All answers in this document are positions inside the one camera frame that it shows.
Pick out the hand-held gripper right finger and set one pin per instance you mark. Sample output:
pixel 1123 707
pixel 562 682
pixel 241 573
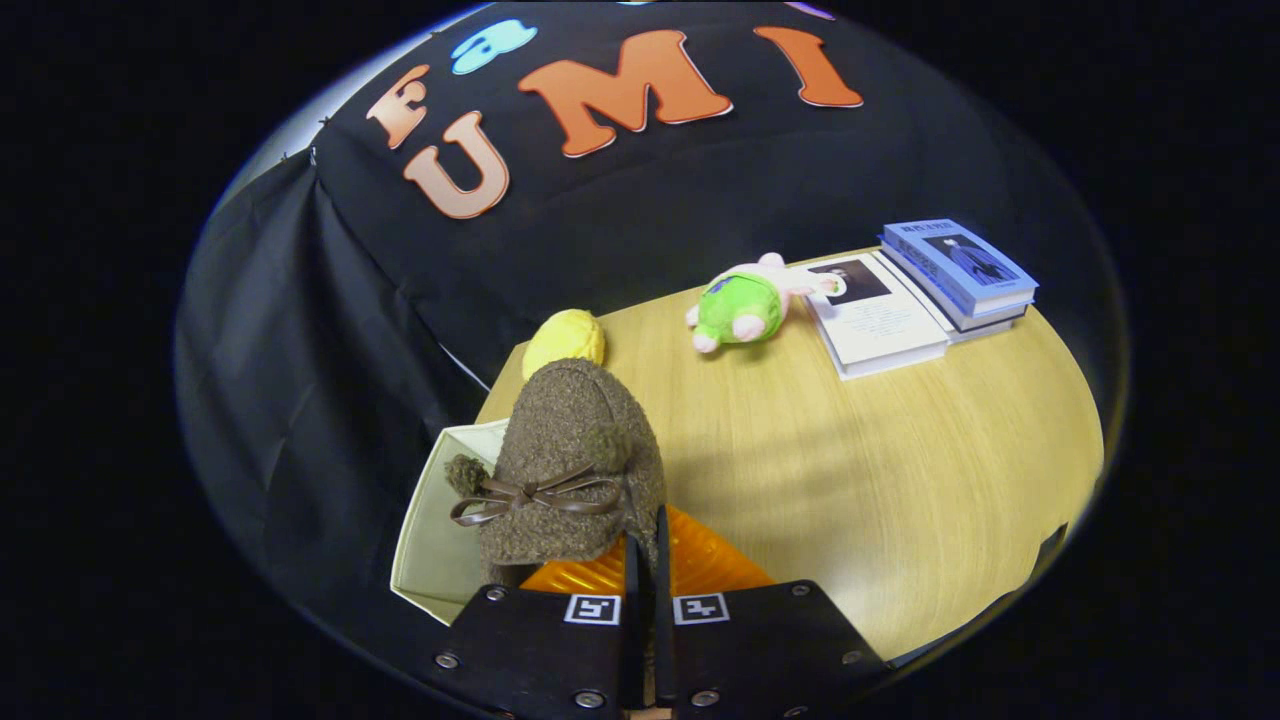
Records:
pixel 662 650

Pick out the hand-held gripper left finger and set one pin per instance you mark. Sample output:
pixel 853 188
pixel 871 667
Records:
pixel 633 650

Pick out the brown fuzzy shoe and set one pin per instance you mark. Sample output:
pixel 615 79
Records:
pixel 570 450

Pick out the beige fabric storage box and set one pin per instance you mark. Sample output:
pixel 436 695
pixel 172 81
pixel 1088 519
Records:
pixel 440 540

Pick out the yellow plush ball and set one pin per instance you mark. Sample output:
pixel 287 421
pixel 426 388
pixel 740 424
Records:
pixel 565 340

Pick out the green and pink plush toy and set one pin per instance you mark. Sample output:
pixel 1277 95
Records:
pixel 745 310

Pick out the white book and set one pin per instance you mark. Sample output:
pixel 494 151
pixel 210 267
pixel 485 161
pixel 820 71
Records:
pixel 880 320

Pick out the black backdrop cloth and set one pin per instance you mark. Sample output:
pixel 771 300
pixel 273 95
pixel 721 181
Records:
pixel 700 200

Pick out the blue book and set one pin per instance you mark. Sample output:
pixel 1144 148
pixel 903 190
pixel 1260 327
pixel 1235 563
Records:
pixel 985 327
pixel 960 262

